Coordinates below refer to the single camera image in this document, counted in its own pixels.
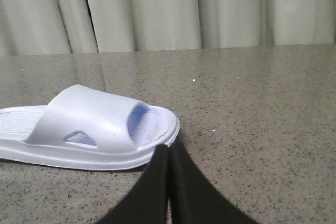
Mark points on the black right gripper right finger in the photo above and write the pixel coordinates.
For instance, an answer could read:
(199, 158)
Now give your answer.
(193, 198)

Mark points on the pale grey-green curtain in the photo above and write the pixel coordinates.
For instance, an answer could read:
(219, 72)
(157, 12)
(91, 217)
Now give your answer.
(30, 27)

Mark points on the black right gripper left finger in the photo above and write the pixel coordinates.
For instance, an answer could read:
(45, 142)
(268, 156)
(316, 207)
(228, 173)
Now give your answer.
(146, 202)

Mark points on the light blue slipper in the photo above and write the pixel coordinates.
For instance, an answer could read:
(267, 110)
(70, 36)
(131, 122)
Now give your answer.
(82, 128)

